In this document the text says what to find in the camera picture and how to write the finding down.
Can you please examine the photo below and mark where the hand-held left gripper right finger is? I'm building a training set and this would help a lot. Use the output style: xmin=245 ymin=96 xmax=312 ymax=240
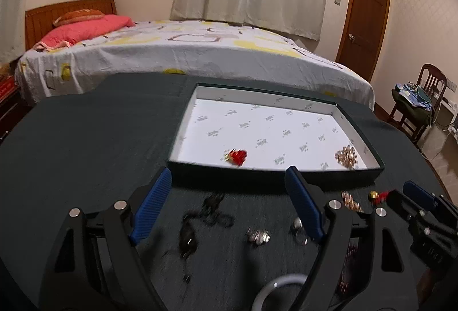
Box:
xmin=284 ymin=165 xmax=419 ymax=311

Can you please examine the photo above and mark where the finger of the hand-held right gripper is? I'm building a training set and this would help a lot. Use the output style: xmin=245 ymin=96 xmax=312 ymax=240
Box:
xmin=403 ymin=180 xmax=439 ymax=210
xmin=388 ymin=189 xmax=425 ymax=222

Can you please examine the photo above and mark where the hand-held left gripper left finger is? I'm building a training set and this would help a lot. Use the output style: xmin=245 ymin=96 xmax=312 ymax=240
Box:
xmin=37 ymin=167 xmax=173 ymax=311

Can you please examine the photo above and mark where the pearl ring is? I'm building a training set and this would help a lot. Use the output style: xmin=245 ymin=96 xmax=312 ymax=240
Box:
xmin=291 ymin=216 xmax=312 ymax=246

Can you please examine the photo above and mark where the red knot charm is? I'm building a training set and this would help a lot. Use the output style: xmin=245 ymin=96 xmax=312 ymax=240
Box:
xmin=369 ymin=190 xmax=391 ymax=206

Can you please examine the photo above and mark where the black cord necklace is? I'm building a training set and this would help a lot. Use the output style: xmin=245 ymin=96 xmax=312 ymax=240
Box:
xmin=178 ymin=192 xmax=236 ymax=283

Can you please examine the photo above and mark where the gold bead bracelet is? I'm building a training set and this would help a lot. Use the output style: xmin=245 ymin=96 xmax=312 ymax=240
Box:
xmin=341 ymin=191 xmax=364 ymax=213

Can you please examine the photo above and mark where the dark red bead bracelet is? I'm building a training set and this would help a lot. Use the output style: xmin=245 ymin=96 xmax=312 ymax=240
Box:
xmin=339 ymin=239 xmax=359 ymax=294

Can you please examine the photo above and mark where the green box with white lining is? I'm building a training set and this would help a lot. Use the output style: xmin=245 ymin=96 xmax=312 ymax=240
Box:
xmin=166 ymin=83 xmax=386 ymax=190

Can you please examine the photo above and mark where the white jade bangle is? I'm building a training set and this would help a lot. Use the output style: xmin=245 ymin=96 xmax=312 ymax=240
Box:
xmin=255 ymin=274 xmax=309 ymax=311

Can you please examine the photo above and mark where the gold pearl bead cluster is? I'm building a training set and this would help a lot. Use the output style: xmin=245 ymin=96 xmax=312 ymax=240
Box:
xmin=334 ymin=146 xmax=359 ymax=169

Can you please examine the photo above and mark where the red beaded ornament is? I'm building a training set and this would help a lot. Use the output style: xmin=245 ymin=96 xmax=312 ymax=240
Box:
xmin=225 ymin=148 xmax=248 ymax=166

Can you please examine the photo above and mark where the pile of clothes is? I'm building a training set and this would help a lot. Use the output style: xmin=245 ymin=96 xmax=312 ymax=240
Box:
xmin=391 ymin=81 xmax=443 ymax=126

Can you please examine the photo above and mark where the wooden chair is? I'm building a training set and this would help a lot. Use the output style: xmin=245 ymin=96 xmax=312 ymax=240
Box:
xmin=388 ymin=64 xmax=449 ymax=146

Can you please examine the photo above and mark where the bed with patterned sheet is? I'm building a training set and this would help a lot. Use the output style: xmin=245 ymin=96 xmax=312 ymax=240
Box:
xmin=14 ymin=19 xmax=376 ymax=112

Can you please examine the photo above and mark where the dark wooden nightstand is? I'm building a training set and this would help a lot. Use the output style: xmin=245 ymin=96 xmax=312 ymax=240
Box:
xmin=0 ymin=89 xmax=31 ymax=144

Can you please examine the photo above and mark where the brown wooden door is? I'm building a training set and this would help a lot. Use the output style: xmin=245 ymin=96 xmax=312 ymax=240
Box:
xmin=335 ymin=0 xmax=392 ymax=83

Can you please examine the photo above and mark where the pink pillow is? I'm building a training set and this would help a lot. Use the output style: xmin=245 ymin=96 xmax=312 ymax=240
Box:
xmin=34 ymin=14 xmax=135 ymax=49

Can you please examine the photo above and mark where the red box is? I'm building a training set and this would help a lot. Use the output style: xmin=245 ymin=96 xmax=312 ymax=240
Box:
xmin=0 ymin=77 xmax=17 ymax=101

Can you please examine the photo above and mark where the orange pillow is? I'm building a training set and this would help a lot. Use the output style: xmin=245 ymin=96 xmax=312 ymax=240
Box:
xmin=53 ymin=9 xmax=104 ymax=27

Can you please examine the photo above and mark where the wooden headboard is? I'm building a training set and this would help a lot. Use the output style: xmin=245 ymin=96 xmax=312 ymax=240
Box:
xmin=24 ymin=0 xmax=118 ymax=51

